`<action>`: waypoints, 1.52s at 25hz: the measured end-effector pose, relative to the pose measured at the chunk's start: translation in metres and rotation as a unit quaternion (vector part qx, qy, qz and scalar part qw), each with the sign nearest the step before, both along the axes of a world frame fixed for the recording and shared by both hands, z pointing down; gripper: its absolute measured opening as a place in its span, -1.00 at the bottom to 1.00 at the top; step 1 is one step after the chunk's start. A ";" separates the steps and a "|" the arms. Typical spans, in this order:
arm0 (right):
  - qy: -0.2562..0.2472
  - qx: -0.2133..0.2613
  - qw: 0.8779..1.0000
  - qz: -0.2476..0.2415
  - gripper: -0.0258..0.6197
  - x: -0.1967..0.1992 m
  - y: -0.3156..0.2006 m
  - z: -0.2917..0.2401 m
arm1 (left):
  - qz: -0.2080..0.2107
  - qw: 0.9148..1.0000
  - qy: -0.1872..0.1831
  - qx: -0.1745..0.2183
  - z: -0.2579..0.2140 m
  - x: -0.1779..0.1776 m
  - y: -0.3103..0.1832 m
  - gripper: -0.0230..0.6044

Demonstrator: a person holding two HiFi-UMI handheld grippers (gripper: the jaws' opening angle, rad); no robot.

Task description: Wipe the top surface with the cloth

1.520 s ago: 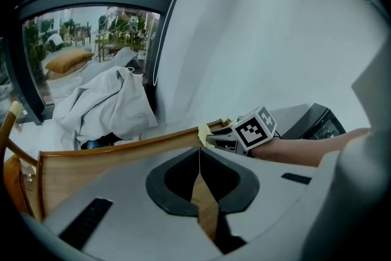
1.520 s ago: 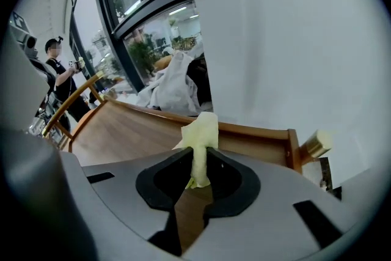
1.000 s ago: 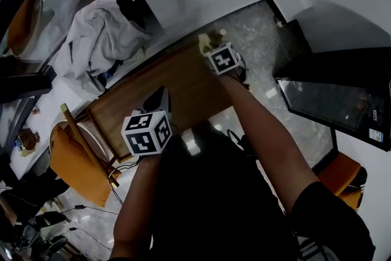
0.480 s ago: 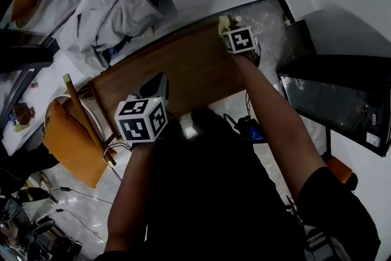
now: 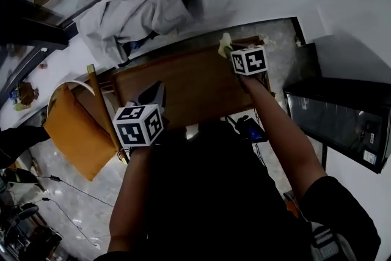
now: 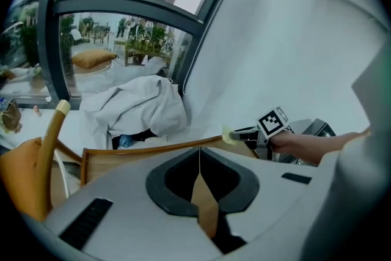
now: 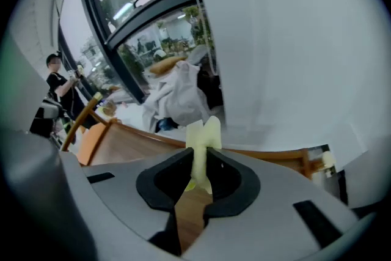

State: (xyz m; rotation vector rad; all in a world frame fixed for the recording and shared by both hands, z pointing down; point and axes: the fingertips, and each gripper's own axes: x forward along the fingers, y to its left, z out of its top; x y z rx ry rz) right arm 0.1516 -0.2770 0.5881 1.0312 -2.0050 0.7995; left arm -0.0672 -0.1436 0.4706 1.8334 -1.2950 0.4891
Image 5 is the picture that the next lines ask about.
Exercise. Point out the white crumpled sheet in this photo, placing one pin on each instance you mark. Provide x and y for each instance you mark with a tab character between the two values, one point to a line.
131	9

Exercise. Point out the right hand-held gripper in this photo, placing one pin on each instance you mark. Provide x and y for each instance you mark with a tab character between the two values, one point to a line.
250	61

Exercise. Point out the small blue bottle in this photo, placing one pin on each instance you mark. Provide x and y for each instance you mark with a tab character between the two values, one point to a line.
13	95

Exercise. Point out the person's black clothing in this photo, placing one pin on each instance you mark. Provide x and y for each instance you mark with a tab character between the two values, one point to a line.
207	192

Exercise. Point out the small red item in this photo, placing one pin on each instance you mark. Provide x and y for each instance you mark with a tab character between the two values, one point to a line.
42	65

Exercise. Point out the black glass-door cabinet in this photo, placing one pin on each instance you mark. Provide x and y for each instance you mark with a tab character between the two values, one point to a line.
336	119

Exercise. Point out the round white chair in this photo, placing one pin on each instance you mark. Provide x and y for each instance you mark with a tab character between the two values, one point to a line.
82	84

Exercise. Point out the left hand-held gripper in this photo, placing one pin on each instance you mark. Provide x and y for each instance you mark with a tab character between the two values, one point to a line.
134	131

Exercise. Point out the small brown bag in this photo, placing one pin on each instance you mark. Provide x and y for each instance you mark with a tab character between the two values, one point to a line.
27	93

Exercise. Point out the pale yellow cloth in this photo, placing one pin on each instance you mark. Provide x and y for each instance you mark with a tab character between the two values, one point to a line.
224	42

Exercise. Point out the white paper scrap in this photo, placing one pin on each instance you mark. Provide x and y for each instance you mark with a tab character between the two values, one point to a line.
44	49

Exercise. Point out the person's left forearm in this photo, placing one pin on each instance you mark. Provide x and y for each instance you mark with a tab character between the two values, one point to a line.
128	201

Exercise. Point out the blue fabric item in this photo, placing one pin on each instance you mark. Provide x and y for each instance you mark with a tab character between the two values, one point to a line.
136	45

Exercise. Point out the black round stool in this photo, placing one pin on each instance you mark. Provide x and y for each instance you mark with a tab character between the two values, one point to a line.
29	211

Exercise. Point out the wooden shelf with clutter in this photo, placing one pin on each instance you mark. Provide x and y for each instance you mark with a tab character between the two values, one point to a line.
36	241

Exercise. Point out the white wall plug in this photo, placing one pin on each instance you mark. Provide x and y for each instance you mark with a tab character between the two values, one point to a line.
298	43

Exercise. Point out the black device with blue screen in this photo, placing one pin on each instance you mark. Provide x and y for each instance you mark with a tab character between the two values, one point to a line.
255	133

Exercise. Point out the black office chair seat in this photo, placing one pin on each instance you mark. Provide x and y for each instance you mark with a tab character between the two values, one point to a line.
21	175

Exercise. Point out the person's right forearm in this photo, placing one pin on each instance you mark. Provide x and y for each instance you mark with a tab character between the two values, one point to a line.
284	137

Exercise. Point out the orange cushion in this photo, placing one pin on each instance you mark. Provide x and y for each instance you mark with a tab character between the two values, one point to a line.
79	137

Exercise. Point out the black window frame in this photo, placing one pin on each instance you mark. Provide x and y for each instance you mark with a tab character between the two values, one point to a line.
36	30

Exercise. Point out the yellow-green small item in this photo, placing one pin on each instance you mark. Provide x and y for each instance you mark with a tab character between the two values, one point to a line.
19	107

